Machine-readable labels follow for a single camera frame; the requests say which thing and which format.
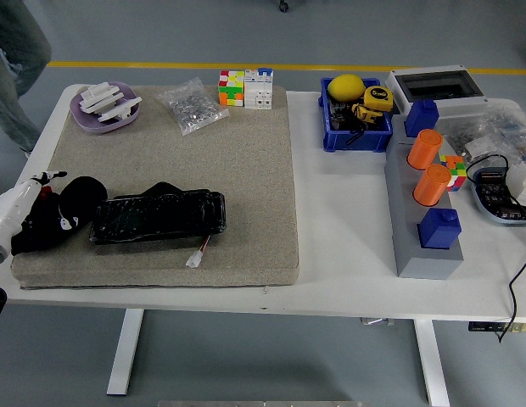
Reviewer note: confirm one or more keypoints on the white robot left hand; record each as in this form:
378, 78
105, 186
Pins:
10, 203

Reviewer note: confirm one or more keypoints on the black rag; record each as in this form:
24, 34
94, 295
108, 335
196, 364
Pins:
80, 195

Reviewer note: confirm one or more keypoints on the black panel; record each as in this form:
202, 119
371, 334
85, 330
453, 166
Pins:
161, 216

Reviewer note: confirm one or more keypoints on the purple tray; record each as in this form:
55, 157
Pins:
91, 125

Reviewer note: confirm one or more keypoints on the person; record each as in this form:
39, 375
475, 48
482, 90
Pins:
8, 63

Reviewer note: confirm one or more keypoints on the white plastic part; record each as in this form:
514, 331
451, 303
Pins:
119, 110
99, 95

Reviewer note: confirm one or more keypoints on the white table leg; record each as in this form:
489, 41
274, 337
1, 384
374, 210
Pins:
432, 369
125, 360

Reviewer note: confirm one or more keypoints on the clear bag of screws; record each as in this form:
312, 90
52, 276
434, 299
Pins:
191, 110

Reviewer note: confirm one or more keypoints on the grey-brown mat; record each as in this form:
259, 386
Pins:
246, 169

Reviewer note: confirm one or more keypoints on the large colourful puzzle cube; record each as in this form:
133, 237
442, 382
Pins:
231, 91

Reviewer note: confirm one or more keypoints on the white circuit breaker block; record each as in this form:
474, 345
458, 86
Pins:
259, 93

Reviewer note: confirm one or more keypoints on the black caster wheel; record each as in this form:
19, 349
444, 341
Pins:
283, 5

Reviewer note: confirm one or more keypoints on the blue plastic bin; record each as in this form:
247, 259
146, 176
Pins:
356, 142

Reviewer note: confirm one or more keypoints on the yellow lemon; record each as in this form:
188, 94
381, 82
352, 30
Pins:
345, 87

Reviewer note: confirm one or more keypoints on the yellow black tool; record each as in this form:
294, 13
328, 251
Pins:
365, 113

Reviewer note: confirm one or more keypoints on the yellow tape measure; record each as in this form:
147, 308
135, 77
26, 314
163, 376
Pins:
377, 97

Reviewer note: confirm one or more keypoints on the grey block base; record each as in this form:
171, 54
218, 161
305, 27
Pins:
398, 191

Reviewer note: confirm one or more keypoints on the orange cylinder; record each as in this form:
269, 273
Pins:
424, 150
430, 186

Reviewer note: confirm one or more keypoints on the blue square block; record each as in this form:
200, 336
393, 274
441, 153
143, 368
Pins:
439, 231
420, 120

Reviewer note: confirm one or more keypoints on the small colourful puzzle cube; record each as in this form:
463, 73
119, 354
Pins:
456, 171

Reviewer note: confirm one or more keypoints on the clear bag of dark parts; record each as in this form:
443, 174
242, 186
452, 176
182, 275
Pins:
458, 135

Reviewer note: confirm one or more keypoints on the blue-grey tray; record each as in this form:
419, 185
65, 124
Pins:
479, 208

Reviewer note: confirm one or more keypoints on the black circuit boards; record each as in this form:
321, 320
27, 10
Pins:
496, 199

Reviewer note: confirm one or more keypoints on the black table controller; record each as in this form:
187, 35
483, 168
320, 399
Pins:
483, 327

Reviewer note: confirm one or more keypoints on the large clear parts bag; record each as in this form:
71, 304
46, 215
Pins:
505, 123

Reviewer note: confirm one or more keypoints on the white plastic piece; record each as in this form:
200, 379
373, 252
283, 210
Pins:
522, 180

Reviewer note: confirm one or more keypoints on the silver table bracket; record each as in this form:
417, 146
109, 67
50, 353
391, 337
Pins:
377, 321

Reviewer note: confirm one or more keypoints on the grey electrical enclosure box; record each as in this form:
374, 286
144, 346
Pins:
398, 85

